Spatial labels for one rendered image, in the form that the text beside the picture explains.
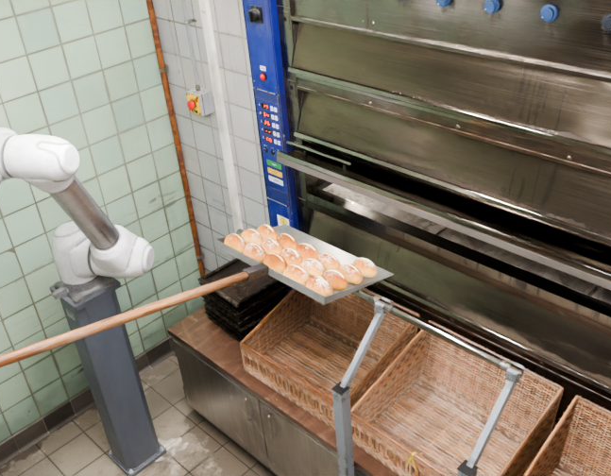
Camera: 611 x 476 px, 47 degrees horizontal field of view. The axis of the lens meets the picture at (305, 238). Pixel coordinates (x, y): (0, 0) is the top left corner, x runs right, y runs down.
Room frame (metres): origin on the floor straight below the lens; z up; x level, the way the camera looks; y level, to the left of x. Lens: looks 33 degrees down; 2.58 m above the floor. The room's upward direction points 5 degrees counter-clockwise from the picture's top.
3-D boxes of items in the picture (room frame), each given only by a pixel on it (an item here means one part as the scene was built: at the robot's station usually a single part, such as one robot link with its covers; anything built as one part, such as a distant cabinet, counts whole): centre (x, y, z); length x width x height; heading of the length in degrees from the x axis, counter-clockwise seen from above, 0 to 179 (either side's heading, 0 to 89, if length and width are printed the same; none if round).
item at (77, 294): (2.26, 0.91, 1.03); 0.22 x 0.18 x 0.06; 133
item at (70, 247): (2.27, 0.88, 1.17); 0.18 x 0.16 x 0.22; 74
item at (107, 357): (2.28, 0.89, 0.50); 0.21 x 0.21 x 1.00; 43
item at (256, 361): (2.12, -0.06, 0.72); 0.56 x 0.49 x 0.28; 43
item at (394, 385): (1.68, -0.45, 0.72); 0.56 x 0.49 x 0.28; 42
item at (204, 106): (2.95, 0.41, 1.46); 0.10 x 0.07 x 0.10; 42
